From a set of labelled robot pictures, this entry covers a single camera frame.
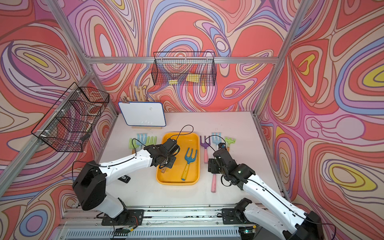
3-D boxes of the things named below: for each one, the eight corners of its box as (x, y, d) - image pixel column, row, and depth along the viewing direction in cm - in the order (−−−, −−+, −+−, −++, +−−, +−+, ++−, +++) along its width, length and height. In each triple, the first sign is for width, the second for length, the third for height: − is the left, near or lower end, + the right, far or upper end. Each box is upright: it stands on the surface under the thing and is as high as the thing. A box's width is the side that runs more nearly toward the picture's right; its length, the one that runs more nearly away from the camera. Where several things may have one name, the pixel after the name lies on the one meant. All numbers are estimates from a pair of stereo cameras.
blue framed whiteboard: (127, 128, 110) (115, 106, 93) (129, 124, 113) (117, 102, 96) (166, 128, 110) (161, 106, 93) (166, 124, 113) (162, 102, 96)
